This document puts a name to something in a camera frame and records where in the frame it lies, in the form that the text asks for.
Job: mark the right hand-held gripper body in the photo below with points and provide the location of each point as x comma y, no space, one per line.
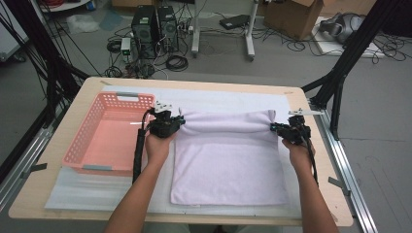
294,131

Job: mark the grey headset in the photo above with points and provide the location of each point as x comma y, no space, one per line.
343,27

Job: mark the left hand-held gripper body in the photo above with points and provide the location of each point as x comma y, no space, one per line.
163,126

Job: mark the black computer tower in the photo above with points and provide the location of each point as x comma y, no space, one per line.
167,29
144,32

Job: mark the person's grey trousers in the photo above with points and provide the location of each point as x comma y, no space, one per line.
181,229

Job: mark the white cabinet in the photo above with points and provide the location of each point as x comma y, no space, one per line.
9,42

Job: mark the clear plastic bag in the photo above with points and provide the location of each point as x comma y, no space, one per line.
82,23

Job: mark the round white table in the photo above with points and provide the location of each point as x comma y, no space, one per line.
64,7

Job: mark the aluminium rail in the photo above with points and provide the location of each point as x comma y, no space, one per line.
29,152
343,155

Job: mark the lilac printed towel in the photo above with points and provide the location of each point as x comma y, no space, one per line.
226,168

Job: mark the white floor board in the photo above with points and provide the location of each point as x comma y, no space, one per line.
327,48

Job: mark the small white power device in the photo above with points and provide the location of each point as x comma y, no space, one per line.
125,45

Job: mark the flat black device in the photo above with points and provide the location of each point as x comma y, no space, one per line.
234,21

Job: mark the black metal frame post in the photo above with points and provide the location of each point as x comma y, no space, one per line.
356,42
32,35

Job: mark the white grid mat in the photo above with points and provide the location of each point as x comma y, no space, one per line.
210,97

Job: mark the pink plastic basket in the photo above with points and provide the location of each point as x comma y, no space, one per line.
110,139

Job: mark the person's left hand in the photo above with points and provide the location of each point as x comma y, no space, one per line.
158,149

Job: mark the white metal stand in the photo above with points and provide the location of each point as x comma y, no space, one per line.
195,39

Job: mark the open cardboard box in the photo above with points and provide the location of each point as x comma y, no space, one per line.
291,19

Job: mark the person's right hand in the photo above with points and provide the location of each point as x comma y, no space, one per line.
298,155

